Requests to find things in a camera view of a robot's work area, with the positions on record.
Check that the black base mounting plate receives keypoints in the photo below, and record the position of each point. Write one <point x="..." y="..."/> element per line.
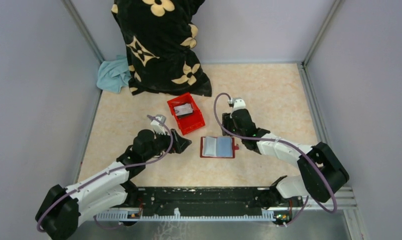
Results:
<point x="262" y="197"/>

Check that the light blue cloth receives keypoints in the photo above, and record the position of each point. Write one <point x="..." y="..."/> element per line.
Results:
<point x="113" y="75"/>

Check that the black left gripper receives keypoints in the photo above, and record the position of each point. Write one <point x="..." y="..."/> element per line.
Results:
<point x="181" y="143"/>

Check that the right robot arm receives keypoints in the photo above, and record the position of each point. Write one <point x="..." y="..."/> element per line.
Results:
<point x="321" y="172"/>

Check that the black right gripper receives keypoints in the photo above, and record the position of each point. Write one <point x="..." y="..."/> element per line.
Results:
<point x="226" y="119"/>

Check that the red leather card holder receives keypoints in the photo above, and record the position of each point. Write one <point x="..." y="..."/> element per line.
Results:
<point x="221" y="147"/>

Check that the aluminium frame rail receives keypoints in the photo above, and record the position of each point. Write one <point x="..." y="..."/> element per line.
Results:
<point x="207" y="212"/>

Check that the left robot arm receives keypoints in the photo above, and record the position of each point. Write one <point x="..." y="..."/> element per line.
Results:
<point x="64" y="209"/>

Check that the red plastic bin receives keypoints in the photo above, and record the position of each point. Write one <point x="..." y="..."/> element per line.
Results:
<point x="192" y="122"/>

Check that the black VIP credit card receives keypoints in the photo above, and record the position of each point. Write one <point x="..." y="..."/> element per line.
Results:
<point x="184" y="113"/>

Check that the white credit card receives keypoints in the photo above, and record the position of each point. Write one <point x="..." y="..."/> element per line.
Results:
<point x="186" y="106"/>

